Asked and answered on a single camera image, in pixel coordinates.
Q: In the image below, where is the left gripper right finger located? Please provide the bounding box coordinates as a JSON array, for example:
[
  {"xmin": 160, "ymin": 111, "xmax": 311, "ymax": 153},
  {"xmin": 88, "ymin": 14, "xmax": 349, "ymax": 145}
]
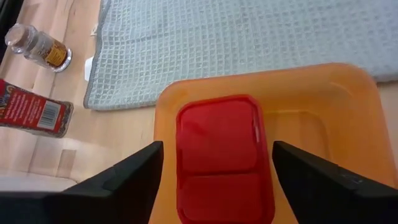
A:
[{"xmin": 272, "ymin": 140, "xmax": 398, "ymax": 224}]

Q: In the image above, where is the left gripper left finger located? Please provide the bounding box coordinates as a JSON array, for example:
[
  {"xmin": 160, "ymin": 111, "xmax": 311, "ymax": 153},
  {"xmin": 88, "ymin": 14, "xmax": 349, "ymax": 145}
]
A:
[{"xmin": 0, "ymin": 140, "xmax": 165, "ymax": 224}]

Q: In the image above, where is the grey waffle dish cloth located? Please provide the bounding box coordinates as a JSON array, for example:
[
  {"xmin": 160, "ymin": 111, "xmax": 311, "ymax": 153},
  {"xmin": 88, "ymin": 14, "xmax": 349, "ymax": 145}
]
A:
[{"xmin": 83, "ymin": 0, "xmax": 398, "ymax": 111}]

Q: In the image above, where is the orange translucent plastic bin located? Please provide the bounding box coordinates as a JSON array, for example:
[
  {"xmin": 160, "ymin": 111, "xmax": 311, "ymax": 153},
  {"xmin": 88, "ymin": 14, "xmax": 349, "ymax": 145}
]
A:
[{"xmin": 148, "ymin": 62, "xmax": 398, "ymax": 224}]

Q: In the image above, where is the red-lid spice jar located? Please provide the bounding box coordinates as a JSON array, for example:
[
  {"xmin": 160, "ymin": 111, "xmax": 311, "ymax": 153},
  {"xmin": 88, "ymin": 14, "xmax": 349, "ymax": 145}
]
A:
[{"xmin": 175, "ymin": 94, "xmax": 276, "ymax": 224}]

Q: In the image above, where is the cork-stoppered glass spice jar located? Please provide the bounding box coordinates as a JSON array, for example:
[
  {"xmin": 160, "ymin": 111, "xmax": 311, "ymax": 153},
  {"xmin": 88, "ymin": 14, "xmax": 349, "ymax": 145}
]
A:
[{"xmin": 4, "ymin": 23, "xmax": 73, "ymax": 73}]

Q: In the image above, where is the red cube block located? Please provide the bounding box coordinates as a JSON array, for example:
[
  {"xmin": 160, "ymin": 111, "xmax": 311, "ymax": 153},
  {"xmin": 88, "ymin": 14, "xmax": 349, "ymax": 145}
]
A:
[{"xmin": 0, "ymin": 77, "xmax": 75, "ymax": 139}]

